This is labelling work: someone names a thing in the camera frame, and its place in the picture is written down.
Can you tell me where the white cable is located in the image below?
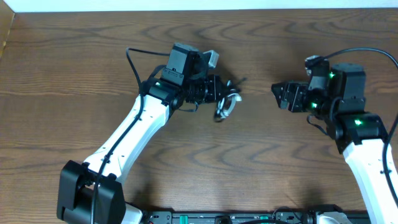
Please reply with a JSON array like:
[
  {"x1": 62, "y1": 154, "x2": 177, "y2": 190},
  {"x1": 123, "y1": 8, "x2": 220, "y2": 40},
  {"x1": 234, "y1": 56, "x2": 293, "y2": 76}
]
[{"x1": 216, "y1": 93, "x2": 243, "y2": 119}]

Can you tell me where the black thin cable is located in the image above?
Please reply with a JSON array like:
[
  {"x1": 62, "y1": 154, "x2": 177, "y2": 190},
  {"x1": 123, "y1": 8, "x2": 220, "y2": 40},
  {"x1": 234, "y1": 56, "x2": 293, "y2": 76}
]
[{"x1": 213, "y1": 77, "x2": 248, "y2": 123}]

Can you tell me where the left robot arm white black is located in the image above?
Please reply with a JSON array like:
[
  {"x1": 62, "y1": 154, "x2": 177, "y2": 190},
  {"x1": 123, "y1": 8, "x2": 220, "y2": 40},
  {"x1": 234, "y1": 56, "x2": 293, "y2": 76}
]
[{"x1": 57, "y1": 43, "x2": 242, "y2": 223}]

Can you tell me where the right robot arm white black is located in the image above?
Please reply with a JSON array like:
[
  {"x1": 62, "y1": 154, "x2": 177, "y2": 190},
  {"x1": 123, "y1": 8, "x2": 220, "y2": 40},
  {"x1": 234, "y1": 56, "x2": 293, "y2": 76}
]
[{"x1": 271, "y1": 60, "x2": 397, "y2": 223}]

